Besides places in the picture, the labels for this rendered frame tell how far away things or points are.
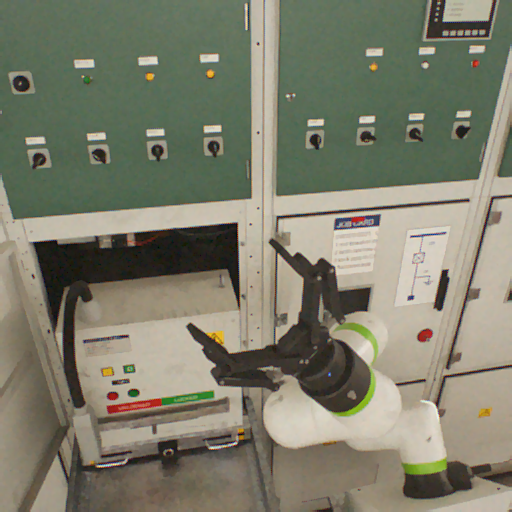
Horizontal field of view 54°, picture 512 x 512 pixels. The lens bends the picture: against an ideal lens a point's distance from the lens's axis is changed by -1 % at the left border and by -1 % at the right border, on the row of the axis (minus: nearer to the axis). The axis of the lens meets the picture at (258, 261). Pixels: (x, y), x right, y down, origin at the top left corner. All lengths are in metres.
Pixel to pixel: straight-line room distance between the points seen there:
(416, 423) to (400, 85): 0.92
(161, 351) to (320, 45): 0.91
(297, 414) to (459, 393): 1.49
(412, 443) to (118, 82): 1.21
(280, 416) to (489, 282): 1.23
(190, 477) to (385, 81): 1.29
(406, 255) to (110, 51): 1.05
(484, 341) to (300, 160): 1.09
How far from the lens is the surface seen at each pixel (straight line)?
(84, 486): 1.76
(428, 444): 1.54
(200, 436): 1.72
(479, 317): 2.02
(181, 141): 1.33
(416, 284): 1.78
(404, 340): 1.92
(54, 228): 1.47
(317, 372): 0.68
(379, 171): 1.50
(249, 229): 1.48
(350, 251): 1.59
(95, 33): 1.28
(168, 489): 1.71
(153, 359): 1.48
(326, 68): 1.36
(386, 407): 0.80
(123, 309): 1.46
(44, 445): 1.85
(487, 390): 2.35
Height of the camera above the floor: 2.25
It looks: 32 degrees down
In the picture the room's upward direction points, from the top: straight up
